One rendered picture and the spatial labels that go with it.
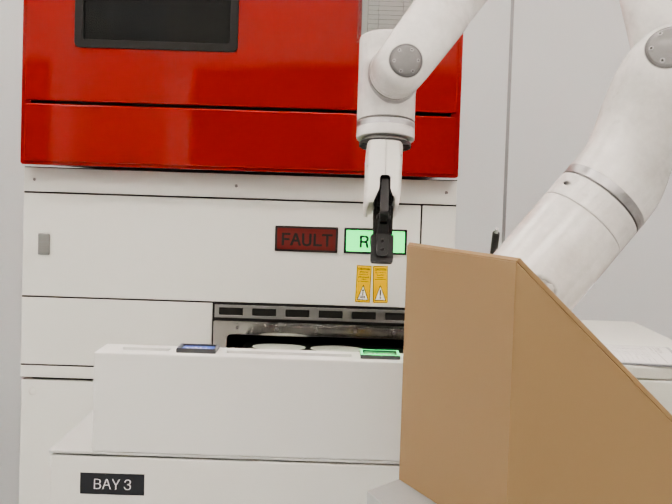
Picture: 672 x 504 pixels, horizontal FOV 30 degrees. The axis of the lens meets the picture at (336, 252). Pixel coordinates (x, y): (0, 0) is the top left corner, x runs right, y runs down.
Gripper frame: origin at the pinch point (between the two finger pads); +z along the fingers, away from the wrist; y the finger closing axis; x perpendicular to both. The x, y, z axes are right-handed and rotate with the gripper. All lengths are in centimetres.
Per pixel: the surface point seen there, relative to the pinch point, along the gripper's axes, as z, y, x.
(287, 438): 27.1, -0.8, -12.3
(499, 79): -84, -193, 40
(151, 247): -8, -57, -42
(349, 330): 6, -59, -4
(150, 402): 22.8, 0.1, -31.6
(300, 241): -10, -57, -14
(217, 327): 7, -59, -29
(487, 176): -55, -199, 38
